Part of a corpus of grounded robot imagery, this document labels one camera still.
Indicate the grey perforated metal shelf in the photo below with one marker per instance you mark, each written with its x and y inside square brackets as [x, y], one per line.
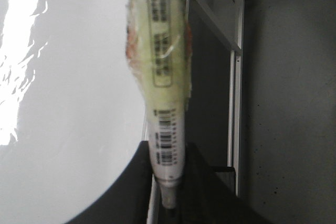
[225, 19]

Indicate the grey metal table frame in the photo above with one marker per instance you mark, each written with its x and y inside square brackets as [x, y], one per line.
[213, 119]

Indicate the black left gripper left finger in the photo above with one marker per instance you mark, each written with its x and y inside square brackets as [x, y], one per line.
[127, 199]

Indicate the white whiteboard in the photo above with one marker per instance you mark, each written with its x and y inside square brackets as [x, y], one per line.
[72, 114]

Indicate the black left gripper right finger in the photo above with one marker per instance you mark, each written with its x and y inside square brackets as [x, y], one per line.
[204, 198]

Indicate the white black whiteboard marker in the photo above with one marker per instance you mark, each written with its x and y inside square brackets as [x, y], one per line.
[158, 52]

